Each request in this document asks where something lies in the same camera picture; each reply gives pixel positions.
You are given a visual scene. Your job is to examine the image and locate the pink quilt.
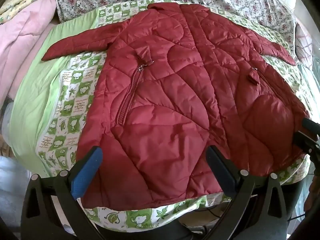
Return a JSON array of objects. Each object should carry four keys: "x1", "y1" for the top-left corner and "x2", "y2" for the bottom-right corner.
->
[{"x1": 0, "y1": 0, "x2": 59, "y2": 98}]

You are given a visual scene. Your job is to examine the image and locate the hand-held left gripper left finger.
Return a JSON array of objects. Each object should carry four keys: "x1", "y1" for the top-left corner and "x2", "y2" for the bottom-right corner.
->
[{"x1": 21, "y1": 146, "x2": 111, "y2": 240}]

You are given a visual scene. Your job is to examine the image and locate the pink patterned pillow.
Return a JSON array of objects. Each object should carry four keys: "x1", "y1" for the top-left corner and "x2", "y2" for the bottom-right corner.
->
[{"x1": 295, "y1": 22, "x2": 314, "y2": 68}]

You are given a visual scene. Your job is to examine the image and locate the red quilted jacket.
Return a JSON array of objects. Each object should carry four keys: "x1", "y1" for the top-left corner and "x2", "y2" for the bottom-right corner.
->
[{"x1": 41, "y1": 3, "x2": 310, "y2": 210}]

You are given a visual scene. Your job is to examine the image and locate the black cable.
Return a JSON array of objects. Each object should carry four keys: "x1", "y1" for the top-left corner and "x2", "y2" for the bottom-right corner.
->
[{"x1": 192, "y1": 206, "x2": 225, "y2": 220}]

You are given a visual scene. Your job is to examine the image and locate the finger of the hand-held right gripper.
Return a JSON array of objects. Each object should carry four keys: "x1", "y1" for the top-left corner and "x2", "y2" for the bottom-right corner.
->
[
  {"x1": 294, "y1": 130, "x2": 320, "y2": 158},
  {"x1": 301, "y1": 117, "x2": 320, "y2": 133}
]

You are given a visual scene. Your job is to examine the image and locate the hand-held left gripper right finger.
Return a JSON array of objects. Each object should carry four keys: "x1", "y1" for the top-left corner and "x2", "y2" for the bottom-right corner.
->
[{"x1": 204, "y1": 146, "x2": 293, "y2": 240}]

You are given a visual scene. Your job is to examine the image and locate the green checkered printed blanket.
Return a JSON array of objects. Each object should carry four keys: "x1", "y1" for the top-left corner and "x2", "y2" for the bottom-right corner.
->
[{"x1": 7, "y1": 0, "x2": 312, "y2": 230}]

